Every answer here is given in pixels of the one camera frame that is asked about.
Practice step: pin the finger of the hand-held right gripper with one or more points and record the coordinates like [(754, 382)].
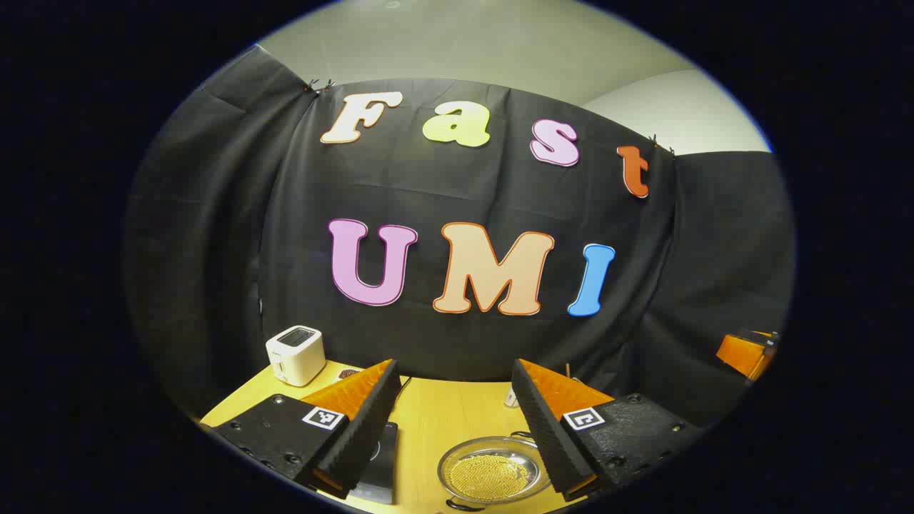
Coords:
[(742, 353)]

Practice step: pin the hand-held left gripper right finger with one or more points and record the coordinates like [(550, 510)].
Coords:
[(543, 421)]

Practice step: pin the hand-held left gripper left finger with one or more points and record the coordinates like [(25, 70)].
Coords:
[(371, 407)]

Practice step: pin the black induction cooktop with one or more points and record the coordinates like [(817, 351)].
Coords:
[(382, 464)]

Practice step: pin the steel pot with yellow beans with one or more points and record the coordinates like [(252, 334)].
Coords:
[(489, 475)]

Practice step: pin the white toaster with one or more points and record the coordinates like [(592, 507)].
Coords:
[(294, 357)]

